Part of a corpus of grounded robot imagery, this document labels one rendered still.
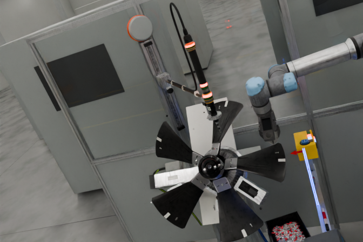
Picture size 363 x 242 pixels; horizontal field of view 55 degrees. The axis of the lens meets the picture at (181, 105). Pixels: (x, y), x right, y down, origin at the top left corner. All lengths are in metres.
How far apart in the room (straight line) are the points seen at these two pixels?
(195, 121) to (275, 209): 1.10
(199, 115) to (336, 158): 1.04
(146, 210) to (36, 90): 1.96
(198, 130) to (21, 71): 2.61
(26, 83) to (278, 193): 2.92
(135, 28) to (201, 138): 0.77
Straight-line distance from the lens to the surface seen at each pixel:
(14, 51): 4.17
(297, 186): 2.72
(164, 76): 2.10
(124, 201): 3.05
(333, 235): 1.20
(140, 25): 2.16
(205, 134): 2.04
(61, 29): 2.55
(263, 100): 1.44
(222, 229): 1.70
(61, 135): 4.33
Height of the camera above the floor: 2.10
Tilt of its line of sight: 20 degrees down
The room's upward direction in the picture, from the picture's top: 21 degrees counter-clockwise
